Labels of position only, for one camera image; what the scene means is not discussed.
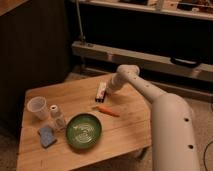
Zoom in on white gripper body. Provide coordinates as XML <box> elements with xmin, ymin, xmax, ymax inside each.
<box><xmin>106</xmin><ymin>73</ymin><xmax>126</xmax><ymax>94</ymax></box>

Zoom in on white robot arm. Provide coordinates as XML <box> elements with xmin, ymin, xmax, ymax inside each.
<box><xmin>107</xmin><ymin>65</ymin><xmax>201</xmax><ymax>171</ymax></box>

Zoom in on orange carrot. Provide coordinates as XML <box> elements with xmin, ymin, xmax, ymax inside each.
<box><xmin>96</xmin><ymin>106</ymin><xmax>120</xmax><ymax>117</ymax></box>

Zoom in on wooden table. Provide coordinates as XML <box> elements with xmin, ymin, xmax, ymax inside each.
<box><xmin>16</xmin><ymin>72</ymin><xmax>154</xmax><ymax>171</ymax></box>

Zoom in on green plate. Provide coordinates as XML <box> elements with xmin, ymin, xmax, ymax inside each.
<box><xmin>65</xmin><ymin>113</ymin><xmax>102</xmax><ymax>150</ymax></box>

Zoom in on clear bottle white cap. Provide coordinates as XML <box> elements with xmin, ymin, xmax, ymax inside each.
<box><xmin>50</xmin><ymin>105</ymin><xmax>66</xmax><ymax>130</ymax></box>

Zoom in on clear plastic cup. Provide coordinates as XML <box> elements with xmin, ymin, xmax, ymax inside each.
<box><xmin>27</xmin><ymin>96</ymin><xmax>49</xmax><ymax>120</ymax></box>

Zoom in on blue sponge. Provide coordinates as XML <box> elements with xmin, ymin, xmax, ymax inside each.
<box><xmin>38</xmin><ymin>125</ymin><xmax>57</xmax><ymax>148</ymax></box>

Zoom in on metal shelf rack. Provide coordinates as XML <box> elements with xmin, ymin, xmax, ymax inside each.
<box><xmin>67</xmin><ymin>0</ymin><xmax>213</xmax><ymax>94</ymax></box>

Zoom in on black handle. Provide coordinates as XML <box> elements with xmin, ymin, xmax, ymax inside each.
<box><xmin>170</xmin><ymin>57</ymin><xmax>201</xmax><ymax>68</ymax></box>

